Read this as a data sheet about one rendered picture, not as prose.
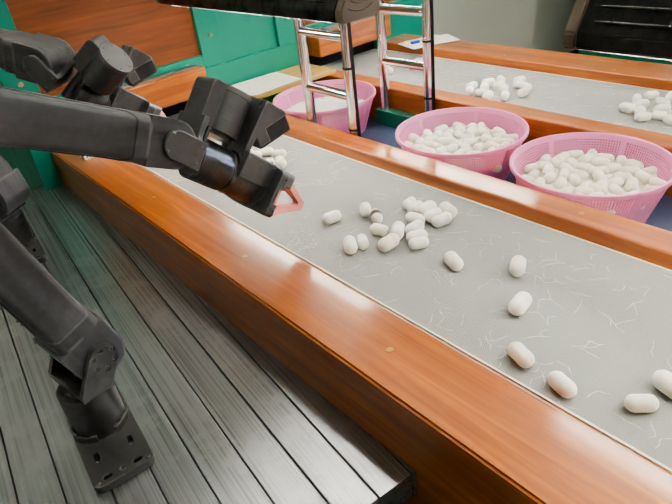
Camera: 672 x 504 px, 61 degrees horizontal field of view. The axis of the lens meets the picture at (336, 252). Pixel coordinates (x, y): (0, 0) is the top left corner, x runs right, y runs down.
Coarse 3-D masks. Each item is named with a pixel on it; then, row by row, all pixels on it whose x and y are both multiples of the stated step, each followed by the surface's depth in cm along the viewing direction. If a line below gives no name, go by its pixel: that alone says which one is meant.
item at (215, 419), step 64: (64, 192) 137; (64, 256) 111; (128, 256) 109; (0, 320) 95; (128, 320) 91; (192, 320) 89; (0, 384) 81; (128, 384) 78; (192, 384) 77; (256, 384) 76; (0, 448) 71; (64, 448) 70; (192, 448) 68; (256, 448) 67; (320, 448) 66; (384, 448) 65
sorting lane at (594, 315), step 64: (192, 192) 112; (320, 192) 106; (384, 192) 103; (448, 192) 100; (320, 256) 87; (384, 256) 85; (512, 256) 82; (576, 256) 80; (448, 320) 71; (512, 320) 70; (576, 320) 69; (640, 320) 68; (576, 384) 60; (640, 384) 59; (640, 448) 53
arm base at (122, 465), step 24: (72, 408) 66; (96, 408) 67; (120, 408) 71; (72, 432) 69; (96, 432) 69; (120, 432) 70; (96, 456) 68; (120, 456) 67; (144, 456) 66; (96, 480) 64; (120, 480) 64
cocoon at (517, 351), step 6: (516, 342) 64; (510, 348) 64; (516, 348) 63; (522, 348) 63; (510, 354) 64; (516, 354) 63; (522, 354) 62; (528, 354) 62; (516, 360) 63; (522, 360) 62; (528, 360) 62; (534, 360) 62; (522, 366) 62; (528, 366) 62
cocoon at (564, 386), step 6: (552, 372) 60; (558, 372) 60; (552, 378) 59; (558, 378) 59; (564, 378) 59; (552, 384) 59; (558, 384) 59; (564, 384) 58; (570, 384) 58; (558, 390) 59; (564, 390) 58; (570, 390) 58; (576, 390) 58; (564, 396) 58; (570, 396) 58
